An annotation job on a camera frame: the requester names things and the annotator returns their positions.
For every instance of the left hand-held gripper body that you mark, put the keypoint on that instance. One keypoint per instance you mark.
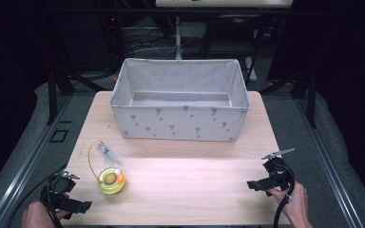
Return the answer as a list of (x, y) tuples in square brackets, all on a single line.
[(58, 186)]

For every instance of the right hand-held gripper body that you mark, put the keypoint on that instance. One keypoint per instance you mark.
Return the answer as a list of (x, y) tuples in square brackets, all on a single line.
[(277, 172)]

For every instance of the yellow cat toy with feather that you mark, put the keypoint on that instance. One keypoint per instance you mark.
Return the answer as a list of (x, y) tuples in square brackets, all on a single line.
[(110, 183)]

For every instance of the grey printed fabric storage box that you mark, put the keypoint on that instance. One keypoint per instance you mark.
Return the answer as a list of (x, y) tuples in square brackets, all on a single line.
[(177, 125)]

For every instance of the person's right hand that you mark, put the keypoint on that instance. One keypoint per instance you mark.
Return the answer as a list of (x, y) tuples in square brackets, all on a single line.
[(293, 204)]

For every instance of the person's left hand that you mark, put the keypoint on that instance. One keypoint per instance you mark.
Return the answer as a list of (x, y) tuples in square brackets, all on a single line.
[(36, 217)]

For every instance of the black metal stand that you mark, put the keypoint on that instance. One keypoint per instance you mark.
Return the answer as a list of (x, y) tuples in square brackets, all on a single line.
[(311, 98), (53, 95)]

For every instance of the black office chair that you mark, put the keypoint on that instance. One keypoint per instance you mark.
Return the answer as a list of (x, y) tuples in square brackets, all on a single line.
[(229, 38)]

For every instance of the white table leg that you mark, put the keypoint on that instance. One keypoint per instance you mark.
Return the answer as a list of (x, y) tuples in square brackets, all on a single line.
[(178, 38)]

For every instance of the aluminium floor rail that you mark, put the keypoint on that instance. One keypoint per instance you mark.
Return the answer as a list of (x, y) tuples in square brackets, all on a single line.
[(28, 164), (329, 164)]

